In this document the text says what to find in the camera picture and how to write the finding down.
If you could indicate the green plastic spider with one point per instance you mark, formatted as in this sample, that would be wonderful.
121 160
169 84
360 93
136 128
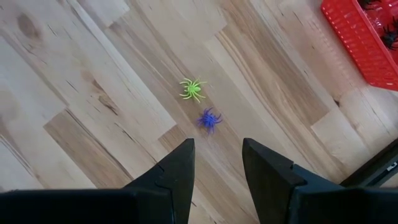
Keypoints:
192 89

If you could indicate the black plastic spider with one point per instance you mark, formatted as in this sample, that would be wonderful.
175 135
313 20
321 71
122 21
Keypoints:
390 36

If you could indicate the red plastic basket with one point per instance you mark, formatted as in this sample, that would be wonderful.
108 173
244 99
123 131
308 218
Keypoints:
357 46

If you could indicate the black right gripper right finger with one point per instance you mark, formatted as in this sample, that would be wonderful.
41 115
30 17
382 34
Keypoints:
286 199

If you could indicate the purple plastic spider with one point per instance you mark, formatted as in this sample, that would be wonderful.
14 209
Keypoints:
209 119

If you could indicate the black aluminium table frame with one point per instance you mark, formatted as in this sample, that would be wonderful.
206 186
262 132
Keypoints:
373 169

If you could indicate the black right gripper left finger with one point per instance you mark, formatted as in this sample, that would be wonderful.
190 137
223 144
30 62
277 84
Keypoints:
149 202

